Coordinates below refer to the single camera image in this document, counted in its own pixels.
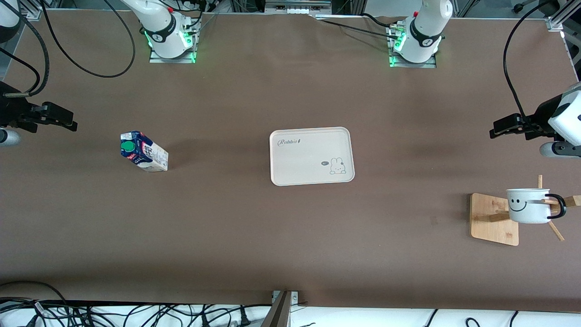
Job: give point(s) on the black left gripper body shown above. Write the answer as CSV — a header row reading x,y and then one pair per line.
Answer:
x,y
542,116

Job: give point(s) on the dark metal beam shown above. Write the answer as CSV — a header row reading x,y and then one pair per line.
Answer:
x,y
278,313

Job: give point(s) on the white smiley face cup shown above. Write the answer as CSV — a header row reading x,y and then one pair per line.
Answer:
x,y
529,209

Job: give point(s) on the blue white milk carton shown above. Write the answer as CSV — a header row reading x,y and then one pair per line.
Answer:
x,y
145,154

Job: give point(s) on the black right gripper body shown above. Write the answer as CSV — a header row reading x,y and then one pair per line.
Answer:
x,y
12,112

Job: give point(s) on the black office chair base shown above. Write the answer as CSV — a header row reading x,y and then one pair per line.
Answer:
x,y
526,5

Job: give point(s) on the aluminium frame profile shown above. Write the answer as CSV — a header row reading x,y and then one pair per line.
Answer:
x,y
556,20
32,11

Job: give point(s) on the small metal bracket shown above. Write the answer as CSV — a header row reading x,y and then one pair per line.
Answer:
x,y
295,297

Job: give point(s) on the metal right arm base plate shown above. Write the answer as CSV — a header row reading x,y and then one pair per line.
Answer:
x,y
156,59

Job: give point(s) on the white power strip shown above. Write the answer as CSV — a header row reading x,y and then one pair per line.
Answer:
x,y
297,7

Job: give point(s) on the wooden mug stand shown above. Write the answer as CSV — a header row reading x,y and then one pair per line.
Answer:
x,y
490,222

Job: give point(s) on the cream rabbit print tray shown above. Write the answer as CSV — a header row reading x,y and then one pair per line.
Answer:
x,y
304,159

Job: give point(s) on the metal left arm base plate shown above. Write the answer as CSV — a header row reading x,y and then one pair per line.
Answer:
x,y
429,65

